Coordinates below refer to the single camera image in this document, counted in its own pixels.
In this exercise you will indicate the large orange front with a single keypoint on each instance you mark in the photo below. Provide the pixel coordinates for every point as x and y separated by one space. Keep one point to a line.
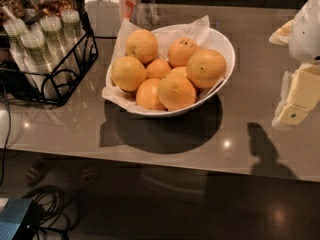
176 92

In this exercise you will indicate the white lidded jar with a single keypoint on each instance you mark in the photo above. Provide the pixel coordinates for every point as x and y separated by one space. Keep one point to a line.
104 16

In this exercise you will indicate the glass jar with nuts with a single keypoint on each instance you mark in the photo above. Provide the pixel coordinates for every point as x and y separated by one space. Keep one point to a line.
53 0

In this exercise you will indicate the white ceramic bowl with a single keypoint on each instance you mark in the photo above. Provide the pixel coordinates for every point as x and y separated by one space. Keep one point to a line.
218 44

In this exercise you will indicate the orange hidden middle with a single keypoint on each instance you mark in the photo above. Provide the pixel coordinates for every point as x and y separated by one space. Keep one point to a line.
177 72

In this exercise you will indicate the red white packet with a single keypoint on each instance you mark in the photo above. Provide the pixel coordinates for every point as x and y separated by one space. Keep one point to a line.
126 8

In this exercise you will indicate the granola jar far left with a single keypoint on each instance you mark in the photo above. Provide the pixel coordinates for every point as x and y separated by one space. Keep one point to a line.
14 6

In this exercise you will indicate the plastic cup stack middle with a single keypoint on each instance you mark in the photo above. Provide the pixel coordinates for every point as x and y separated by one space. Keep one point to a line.
58 44

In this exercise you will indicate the plastic cup stack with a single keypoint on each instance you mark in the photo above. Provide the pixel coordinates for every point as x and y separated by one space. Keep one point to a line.
73 31
58 44
14 28
41 64

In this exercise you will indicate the blue grey box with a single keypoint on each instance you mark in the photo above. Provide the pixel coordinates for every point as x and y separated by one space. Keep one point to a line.
13 219

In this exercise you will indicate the black wire rack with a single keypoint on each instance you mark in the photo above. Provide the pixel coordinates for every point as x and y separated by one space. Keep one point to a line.
20 84

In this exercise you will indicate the plastic cup stack far left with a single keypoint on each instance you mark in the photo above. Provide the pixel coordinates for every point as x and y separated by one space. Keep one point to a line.
14 28

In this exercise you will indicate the small orange centre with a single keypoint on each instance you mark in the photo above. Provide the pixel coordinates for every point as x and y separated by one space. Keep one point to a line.
158 68

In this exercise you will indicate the plastic cup stack front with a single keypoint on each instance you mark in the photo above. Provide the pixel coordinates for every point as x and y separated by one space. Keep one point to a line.
41 64

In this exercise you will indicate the plastic cup stack right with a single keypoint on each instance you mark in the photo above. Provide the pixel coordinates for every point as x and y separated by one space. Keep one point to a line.
73 31

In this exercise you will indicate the white paper bowl liner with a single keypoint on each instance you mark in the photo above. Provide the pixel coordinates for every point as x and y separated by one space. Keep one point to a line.
196 29

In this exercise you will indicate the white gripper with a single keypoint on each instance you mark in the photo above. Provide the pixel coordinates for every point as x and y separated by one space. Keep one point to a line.
306 30

